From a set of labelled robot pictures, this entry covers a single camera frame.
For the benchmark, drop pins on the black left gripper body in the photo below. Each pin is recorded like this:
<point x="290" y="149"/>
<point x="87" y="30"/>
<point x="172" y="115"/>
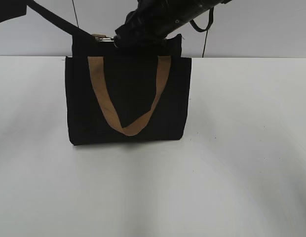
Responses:
<point x="10" y="9"/>

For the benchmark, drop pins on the silver zipper pull with ring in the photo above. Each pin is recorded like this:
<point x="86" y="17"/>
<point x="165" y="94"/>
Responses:
<point x="102" y="38"/>

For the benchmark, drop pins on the black bag with tan handles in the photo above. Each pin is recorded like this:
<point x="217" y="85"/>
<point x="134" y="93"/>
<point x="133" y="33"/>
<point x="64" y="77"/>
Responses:
<point x="115" y="94"/>

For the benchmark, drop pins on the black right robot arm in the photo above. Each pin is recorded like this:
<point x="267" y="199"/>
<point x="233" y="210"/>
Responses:
<point x="153" y="20"/>

